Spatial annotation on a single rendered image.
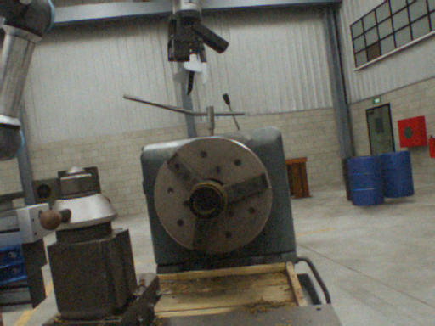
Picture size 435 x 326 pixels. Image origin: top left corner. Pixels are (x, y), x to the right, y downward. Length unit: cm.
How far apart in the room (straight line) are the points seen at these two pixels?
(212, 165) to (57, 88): 1062
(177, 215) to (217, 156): 19
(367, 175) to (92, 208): 693
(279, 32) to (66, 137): 721
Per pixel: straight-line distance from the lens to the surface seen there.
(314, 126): 1221
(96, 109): 1118
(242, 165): 96
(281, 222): 114
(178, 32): 102
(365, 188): 725
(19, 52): 124
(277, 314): 49
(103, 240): 40
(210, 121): 101
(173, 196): 99
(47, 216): 37
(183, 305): 79
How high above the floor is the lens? 117
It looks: 3 degrees down
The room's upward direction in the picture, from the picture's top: 8 degrees counter-clockwise
